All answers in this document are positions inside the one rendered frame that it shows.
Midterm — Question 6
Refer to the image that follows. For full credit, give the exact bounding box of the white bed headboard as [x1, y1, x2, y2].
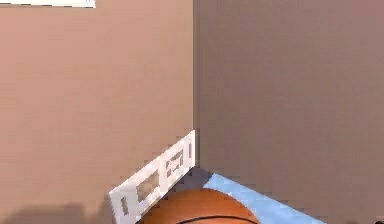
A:
[108, 129, 197, 224]

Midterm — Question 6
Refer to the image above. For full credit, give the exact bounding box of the orange basketball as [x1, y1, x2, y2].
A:
[137, 188, 262, 224]

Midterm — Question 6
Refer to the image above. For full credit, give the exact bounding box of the white window frame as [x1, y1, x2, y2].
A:
[0, 0, 97, 9]

